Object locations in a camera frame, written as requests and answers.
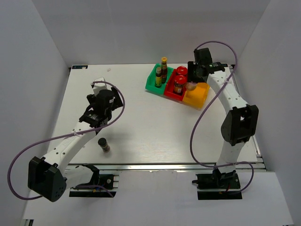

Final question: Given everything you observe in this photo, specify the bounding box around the pink cap spice bottle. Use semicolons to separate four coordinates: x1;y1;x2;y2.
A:
185;82;197;91

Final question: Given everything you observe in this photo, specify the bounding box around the red lid jar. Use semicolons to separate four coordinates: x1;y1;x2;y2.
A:
176;66;188;77
173;75;187;95

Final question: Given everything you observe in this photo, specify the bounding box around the black cap spice jar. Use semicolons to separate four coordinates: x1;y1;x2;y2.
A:
98;137;111;153

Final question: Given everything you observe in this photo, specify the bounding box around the yellow cap sauce bottle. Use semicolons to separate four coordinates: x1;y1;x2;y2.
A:
161;57;168;84

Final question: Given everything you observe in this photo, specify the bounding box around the small brown cap bottle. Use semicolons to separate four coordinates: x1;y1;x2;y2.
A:
155;67;162;88

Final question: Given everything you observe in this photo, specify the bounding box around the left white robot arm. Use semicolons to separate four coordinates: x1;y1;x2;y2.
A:
28;87;124;202

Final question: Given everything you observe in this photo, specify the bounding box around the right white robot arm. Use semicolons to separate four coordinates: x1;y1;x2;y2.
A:
188;48;259;188

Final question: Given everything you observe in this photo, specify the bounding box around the yellow plastic bin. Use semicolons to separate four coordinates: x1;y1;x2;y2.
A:
183;82;210;109

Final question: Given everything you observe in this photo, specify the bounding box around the red plastic bin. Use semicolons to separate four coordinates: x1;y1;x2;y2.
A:
164;69;186;101

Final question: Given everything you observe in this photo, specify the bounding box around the left table logo sticker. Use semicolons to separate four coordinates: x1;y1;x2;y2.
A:
71;65;88;70

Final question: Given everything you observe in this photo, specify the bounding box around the green plastic bin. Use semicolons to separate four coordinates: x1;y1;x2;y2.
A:
145;64;174;96

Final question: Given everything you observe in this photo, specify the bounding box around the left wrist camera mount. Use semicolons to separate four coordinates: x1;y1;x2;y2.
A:
91;77;108;96

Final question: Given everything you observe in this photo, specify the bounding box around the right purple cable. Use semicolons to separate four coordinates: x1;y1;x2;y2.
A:
190;41;254;195

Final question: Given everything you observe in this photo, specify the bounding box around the purple cable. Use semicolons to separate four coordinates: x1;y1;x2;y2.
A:
190;41;254;195
7;81;126;200

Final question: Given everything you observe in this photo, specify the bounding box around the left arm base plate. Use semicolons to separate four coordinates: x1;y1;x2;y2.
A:
69;170;119;198

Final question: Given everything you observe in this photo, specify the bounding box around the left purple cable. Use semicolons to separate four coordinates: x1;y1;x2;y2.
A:
7;81;126;200

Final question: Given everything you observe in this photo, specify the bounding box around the aluminium table front rail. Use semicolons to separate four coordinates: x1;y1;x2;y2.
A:
66;162;267;172

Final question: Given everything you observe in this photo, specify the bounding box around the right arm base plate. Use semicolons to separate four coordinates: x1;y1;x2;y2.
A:
192;173;242;201

